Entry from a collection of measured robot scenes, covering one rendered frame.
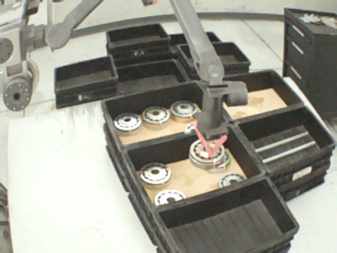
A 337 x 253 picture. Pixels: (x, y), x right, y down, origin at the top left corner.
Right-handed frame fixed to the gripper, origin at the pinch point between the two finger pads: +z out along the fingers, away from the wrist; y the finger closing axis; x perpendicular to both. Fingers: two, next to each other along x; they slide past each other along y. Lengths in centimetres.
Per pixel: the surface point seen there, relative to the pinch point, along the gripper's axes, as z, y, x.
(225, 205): 17.5, -10.2, -4.5
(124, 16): 95, 313, -56
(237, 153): 17.4, 12.1, -18.6
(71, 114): 37, 79, 30
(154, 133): 22.3, 36.8, 3.1
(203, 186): 21.3, 4.6, -3.0
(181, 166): 21.7, 16.6, 0.2
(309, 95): 63, 95, -129
